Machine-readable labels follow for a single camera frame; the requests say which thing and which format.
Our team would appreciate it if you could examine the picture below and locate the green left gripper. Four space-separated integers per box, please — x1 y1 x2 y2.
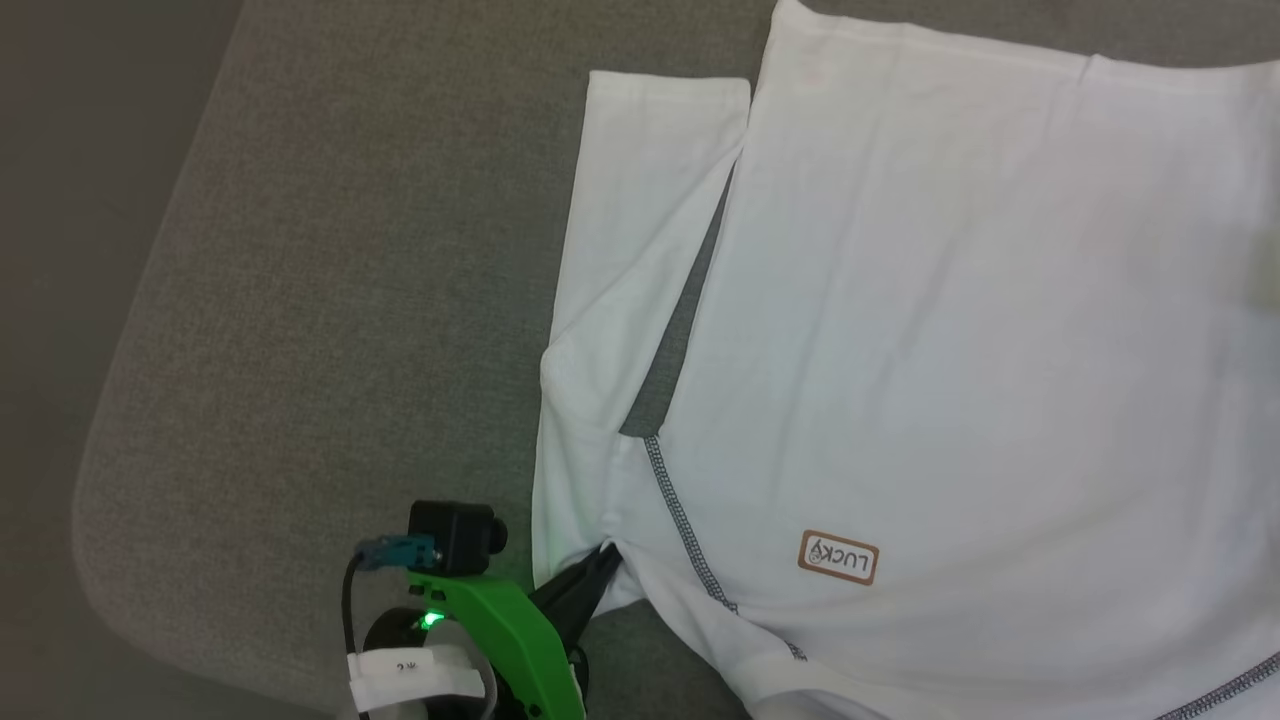
405 543 625 720

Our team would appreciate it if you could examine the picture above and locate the white long-sleeve garment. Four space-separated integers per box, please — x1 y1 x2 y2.
530 0 1280 720

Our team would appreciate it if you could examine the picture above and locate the white label tag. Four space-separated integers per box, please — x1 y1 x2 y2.
347 647 487 703

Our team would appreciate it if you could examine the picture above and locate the black cable with teal connector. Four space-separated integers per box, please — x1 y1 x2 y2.
340 535 441 720

